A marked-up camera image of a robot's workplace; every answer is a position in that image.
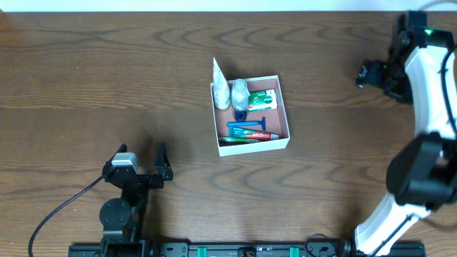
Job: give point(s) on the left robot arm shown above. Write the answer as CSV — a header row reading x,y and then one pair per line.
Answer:
x,y
122,218

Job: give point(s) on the green soap box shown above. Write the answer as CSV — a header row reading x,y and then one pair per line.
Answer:
x,y
262,100

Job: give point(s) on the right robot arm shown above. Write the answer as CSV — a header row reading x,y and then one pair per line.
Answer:
x,y
422,176

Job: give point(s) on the white cosmetic tube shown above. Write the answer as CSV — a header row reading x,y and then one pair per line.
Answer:
x,y
221,90

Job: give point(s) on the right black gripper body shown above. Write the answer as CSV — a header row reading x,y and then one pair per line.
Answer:
x,y
366,73

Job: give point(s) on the Colgate toothpaste tube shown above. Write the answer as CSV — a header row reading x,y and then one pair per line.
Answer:
x,y
244,133

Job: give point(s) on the green white toothbrush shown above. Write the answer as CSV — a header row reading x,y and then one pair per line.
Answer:
x,y
238,140

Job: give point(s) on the blue disposable razor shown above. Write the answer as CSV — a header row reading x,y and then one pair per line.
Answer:
x,y
261,123

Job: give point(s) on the clear pump spray bottle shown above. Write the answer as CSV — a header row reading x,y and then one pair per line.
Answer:
x,y
239,99

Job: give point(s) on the black mounting rail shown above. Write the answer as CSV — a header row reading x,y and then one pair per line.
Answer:
x,y
214,250

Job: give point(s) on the white box pink interior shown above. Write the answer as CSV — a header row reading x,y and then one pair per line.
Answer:
x,y
276,121

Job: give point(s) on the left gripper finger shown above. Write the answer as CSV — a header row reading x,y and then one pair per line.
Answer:
x,y
122,149
161,163

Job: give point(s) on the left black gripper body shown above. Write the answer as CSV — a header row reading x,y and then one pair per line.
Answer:
x,y
143,178

